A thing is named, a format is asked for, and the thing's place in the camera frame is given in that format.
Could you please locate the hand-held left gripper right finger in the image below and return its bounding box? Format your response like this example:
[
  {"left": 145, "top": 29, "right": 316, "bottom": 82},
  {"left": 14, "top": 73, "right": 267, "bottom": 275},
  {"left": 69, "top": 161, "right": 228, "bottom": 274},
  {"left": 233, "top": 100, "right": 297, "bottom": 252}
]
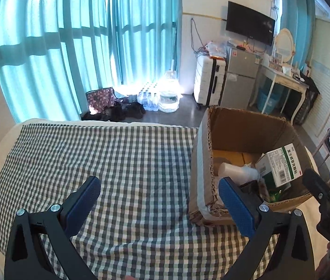
[{"left": 218, "top": 176, "right": 316, "bottom": 280}]

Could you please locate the white squeeze bottle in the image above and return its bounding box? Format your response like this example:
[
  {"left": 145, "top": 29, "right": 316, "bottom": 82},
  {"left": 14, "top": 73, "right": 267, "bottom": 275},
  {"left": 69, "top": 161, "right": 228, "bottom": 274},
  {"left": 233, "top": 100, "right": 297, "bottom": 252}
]
[{"left": 218, "top": 162, "right": 260, "bottom": 186}]

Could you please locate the black wall television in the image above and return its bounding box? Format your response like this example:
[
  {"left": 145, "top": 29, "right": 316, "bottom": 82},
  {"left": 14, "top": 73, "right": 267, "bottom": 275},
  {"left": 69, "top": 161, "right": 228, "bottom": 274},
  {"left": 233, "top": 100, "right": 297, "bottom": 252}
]
[{"left": 226, "top": 1, "right": 276, "bottom": 46}]

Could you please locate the clear water jug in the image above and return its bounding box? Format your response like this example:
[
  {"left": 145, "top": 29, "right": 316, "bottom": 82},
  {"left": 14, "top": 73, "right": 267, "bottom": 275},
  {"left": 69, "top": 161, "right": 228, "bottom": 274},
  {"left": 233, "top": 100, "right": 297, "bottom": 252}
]
[
  {"left": 158, "top": 90, "right": 181, "bottom": 113},
  {"left": 165, "top": 70, "right": 180, "bottom": 92}
]

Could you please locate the wide teal curtain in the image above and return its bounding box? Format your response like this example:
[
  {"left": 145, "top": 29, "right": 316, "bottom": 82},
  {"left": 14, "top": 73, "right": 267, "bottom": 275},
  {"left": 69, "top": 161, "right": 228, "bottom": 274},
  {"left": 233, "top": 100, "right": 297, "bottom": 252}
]
[{"left": 0, "top": 0, "right": 183, "bottom": 123}]

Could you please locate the narrow teal curtain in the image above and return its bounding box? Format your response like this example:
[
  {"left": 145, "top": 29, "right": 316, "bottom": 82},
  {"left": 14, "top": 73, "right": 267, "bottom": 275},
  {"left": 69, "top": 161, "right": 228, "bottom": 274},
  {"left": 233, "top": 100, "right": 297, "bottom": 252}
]
[{"left": 279, "top": 0, "right": 317, "bottom": 65}]

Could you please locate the cardboard box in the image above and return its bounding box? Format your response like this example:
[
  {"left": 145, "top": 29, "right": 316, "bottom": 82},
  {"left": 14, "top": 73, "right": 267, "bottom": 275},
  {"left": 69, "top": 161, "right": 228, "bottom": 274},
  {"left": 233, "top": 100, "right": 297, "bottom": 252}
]
[{"left": 188, "top": 106, "right": 319, "bottom": 225}]

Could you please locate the green white medicine box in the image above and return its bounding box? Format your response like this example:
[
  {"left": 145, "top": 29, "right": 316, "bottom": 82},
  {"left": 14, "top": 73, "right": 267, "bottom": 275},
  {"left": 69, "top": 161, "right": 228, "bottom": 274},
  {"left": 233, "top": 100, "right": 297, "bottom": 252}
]
[{"left": 255, "top": 143, "right": 304, "bottom": 188}]

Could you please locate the pack of water bottles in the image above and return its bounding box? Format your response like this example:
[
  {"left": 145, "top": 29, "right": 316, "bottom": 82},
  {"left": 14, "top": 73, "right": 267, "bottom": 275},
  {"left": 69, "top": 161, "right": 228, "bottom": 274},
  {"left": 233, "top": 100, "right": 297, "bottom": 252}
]
[{"left": 137, "top": 83, "right": 161, "bottom": 112}]

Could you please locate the white suitcase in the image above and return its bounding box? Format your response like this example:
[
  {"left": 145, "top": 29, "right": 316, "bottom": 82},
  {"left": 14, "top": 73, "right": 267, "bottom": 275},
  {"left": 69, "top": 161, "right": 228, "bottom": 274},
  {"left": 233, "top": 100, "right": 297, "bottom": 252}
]
[{"left": 193, "top": 54, "right": 227, "bottom": 107}]

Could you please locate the black shoe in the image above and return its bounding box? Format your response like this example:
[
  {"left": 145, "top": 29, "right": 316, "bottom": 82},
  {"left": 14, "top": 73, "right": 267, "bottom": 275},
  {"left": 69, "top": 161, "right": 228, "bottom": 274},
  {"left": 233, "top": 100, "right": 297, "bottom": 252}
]
[
  {"left": 103, "top": 105, "right": 125, "bottom": 121},
  {"left": 125, "top": 102, "right": 146, "bottom": 119}
]

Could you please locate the checkered blanket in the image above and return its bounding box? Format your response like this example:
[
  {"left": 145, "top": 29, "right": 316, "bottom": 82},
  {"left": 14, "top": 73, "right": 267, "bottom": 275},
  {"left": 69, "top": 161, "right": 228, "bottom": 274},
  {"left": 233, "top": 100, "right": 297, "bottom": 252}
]
[{"left": 0, "top": 122, "right": 279, "bottom": 280}]

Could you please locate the white oval mirror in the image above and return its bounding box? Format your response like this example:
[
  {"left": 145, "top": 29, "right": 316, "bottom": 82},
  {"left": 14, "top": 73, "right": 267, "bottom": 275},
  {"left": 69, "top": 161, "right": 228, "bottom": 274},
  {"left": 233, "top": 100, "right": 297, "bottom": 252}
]
[{"left": 274, "top": 28, "right": 295, "bottom": 63}]

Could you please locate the blue plastic basket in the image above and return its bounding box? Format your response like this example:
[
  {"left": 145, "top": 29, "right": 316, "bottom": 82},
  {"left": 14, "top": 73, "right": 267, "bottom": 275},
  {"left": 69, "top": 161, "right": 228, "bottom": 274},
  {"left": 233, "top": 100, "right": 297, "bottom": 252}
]
[{"left": 257, "top": 89, "right": 280, "bottom": 113}]

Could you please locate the clear plastic bag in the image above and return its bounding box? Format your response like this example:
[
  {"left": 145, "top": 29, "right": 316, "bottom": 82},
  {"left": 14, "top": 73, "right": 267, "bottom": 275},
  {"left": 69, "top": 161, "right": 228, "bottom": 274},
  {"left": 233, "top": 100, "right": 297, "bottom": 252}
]
[{"left": 206, "top": 36, "right": 231, "bottom": 59}]

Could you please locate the white dressing table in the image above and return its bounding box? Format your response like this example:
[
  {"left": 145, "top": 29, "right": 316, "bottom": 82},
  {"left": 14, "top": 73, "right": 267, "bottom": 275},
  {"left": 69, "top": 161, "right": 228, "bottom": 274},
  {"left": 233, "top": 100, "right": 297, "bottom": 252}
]
[{"left": 248, "top": 64, "right": 310, "bottom": 123}]

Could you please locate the patterned tote bag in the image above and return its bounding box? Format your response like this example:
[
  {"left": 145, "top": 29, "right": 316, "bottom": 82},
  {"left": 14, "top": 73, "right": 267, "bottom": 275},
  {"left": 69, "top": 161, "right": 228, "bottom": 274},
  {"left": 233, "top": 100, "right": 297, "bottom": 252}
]
[{"left": 85, "top": 87, "right": 116, "bottom": 114}]

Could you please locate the grey fridge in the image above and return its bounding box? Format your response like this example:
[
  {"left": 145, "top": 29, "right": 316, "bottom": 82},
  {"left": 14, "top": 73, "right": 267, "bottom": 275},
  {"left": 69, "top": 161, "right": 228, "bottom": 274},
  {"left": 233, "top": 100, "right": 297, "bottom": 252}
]
[{"left": 222, "top": 47, "right": 261, "bottom": 110}]

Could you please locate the black hanging cable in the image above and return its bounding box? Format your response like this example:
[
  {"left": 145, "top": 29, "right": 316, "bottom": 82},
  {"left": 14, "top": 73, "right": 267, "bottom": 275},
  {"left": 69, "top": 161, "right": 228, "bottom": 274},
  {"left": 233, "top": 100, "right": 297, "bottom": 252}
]
[{"left": 191, "top": 17, "right": 209, "bottom": 56}]

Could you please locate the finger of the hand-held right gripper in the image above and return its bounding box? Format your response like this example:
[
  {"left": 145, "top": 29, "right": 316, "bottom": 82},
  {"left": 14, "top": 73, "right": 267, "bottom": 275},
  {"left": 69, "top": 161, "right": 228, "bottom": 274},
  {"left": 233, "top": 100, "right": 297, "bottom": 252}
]
[{"left": 302, "top": 168, "right": 330, "bottom": 210}]

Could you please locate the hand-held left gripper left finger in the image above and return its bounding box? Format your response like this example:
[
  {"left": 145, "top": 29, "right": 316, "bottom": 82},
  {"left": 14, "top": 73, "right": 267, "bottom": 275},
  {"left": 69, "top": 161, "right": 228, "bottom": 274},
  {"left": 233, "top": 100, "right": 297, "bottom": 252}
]
[{"left": 4, "top": 176, "right": 102, "bottom": 280}]

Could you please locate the black bag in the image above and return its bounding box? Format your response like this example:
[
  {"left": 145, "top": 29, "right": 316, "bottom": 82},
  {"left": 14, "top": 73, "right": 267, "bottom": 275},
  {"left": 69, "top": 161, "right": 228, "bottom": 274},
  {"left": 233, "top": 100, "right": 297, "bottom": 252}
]
[{"left": 293, "top": 74, "right": 320, "bottom": 126}]

